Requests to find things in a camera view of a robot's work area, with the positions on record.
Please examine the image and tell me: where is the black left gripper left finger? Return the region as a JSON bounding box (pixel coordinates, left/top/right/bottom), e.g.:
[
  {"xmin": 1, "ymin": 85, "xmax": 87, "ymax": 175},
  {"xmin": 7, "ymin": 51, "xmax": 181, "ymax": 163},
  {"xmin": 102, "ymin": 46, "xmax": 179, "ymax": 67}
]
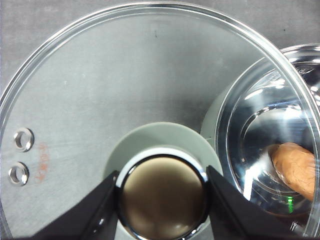
[{"xmin": 30, "ymin": 170, "xmax": 120, "ymax": 240}]

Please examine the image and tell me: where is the glass steamer lid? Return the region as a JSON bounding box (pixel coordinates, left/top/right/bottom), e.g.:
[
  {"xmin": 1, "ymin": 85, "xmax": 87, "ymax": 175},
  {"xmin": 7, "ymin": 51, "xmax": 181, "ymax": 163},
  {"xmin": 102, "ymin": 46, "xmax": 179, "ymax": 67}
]
[{"xmin": 0, "ymin": 3, "xmax": 320, "ymax": 240}]

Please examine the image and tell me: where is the brown potato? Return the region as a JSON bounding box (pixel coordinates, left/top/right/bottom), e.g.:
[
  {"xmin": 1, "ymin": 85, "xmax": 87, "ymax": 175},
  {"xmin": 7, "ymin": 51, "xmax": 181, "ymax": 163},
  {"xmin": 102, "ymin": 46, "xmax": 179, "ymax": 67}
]
[{"xmin": 271, "ymin": 142, "xmax": 316, "ymax": 201}]

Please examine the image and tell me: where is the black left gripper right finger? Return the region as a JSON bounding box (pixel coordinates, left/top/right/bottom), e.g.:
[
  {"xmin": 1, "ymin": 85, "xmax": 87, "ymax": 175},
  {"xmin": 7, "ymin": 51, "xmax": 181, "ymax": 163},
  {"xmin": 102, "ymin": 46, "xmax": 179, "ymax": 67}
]
[{"xmin": 206, "ymin": 165, "xmax": 307, "ymax": 240}]

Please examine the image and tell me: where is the gray table mat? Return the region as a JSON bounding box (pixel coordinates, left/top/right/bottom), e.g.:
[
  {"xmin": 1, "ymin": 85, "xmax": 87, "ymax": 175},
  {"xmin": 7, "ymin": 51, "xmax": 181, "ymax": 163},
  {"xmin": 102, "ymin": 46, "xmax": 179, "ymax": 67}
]
[{"xmin": 0, "ymin": 0, "xmax": 320, "ymax": 182}]

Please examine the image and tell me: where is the green electric steamer pot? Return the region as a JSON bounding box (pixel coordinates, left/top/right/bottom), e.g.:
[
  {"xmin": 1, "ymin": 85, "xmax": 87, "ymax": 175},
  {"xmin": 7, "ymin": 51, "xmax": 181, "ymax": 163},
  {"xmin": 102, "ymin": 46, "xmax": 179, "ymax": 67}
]
[{"xmin": 201, "ymin": 43, "xmax": 320, "ymax": 240}]

